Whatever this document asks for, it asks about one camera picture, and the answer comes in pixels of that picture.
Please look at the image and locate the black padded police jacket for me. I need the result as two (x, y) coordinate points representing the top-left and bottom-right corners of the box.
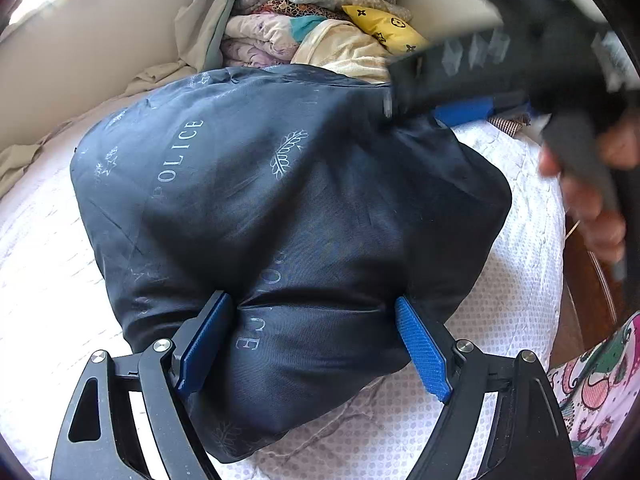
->
(70, 65), (512, 464)

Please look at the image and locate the person's right hand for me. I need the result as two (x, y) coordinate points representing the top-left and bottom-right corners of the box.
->
(539, 110), (639, 263)

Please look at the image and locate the yellow patterned pillow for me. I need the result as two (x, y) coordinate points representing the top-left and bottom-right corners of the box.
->
(342, 6), (428, 55)

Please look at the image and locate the white quilted mattress cover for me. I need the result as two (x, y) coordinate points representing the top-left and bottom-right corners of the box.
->
(1, 98), (565, 479)

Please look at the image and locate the cream folded blanket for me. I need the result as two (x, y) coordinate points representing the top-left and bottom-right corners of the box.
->
(291, 20), (390, 84)

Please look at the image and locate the floral pink pyjama leg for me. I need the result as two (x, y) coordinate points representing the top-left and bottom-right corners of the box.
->
(548, 313), (639, 479)

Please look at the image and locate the lilac floral folded quilt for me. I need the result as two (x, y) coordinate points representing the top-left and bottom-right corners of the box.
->
(220, 13), (326, 67)

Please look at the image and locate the beige crumpled sheet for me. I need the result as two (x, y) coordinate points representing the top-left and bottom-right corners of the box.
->
(1, 0), (230, 193)

